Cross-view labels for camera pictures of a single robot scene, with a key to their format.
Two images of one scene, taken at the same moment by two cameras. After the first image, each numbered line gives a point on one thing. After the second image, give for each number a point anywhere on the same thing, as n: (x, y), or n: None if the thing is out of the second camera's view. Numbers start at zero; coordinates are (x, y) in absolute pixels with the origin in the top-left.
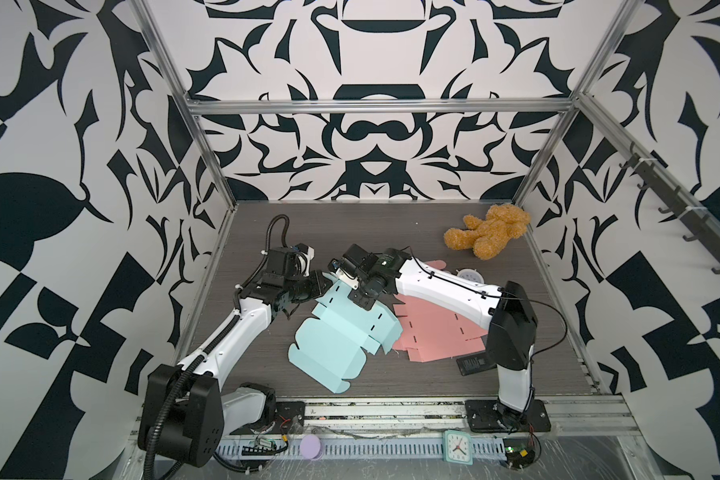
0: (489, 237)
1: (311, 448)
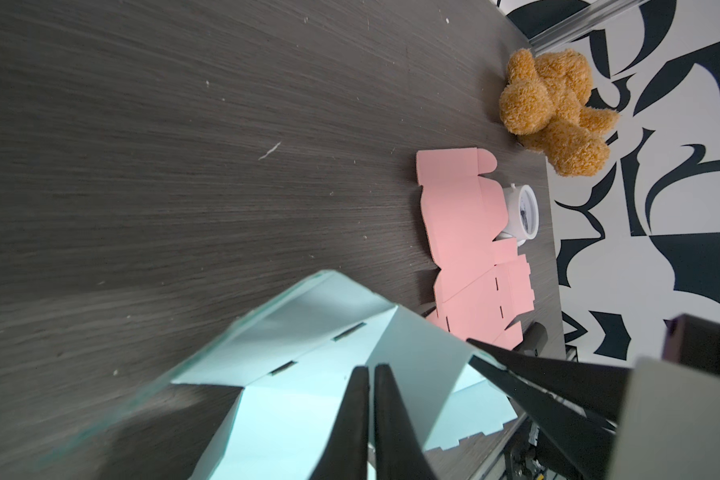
0: (545, 105)
1: None
